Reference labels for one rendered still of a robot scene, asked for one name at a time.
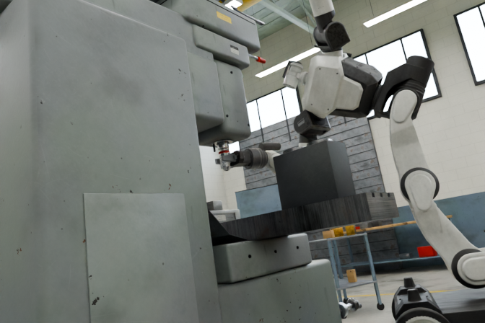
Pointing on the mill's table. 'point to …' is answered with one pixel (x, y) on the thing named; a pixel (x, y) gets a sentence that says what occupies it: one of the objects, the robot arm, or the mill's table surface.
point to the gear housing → (221, 47)
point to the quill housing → (229, 108)
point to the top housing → (213, 16)
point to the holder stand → (313, 174)
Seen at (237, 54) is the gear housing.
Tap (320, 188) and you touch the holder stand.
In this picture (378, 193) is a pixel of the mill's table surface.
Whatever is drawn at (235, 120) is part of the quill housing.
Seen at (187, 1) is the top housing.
